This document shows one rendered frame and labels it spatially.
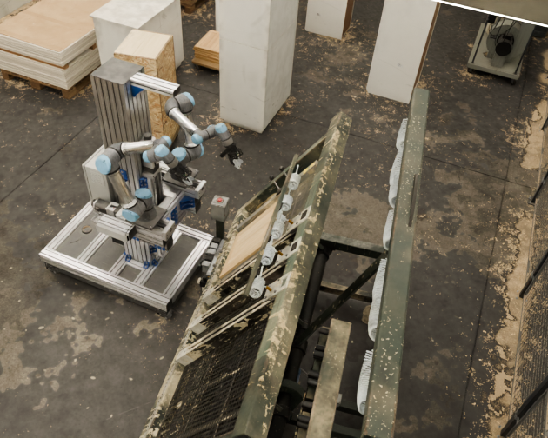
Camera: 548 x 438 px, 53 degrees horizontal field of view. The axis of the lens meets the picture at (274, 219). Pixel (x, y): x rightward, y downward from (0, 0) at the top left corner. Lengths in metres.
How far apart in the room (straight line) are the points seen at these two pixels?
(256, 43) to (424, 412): 3.85
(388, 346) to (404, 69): 5.45
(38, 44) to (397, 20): 4.17
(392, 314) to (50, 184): 4.55
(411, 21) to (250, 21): 2.06
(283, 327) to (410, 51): 5.18
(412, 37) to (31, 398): 5.47
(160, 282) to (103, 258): 0.58
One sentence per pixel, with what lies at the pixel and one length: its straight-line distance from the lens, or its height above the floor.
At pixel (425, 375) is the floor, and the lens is 4.78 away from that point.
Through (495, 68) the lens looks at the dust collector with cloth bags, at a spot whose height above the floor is 0.16.
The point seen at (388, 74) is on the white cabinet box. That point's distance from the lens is 7.36.
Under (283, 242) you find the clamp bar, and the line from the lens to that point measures 3.10.
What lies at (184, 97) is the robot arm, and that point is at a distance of 4.19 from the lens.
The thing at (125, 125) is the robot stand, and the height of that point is 1.71.
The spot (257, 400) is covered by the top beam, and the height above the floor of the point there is 1.93.
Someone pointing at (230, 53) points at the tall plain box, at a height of 0.94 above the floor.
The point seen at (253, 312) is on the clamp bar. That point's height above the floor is 1.64.
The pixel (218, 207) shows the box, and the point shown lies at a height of 0.92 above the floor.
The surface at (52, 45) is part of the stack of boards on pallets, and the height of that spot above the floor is 0.64.
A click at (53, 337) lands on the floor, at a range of 4.92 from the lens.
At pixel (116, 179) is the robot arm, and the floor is 1.49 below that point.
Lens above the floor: 3.99
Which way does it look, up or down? 46 degrees down
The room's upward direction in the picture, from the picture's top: 5 degrees clockwise
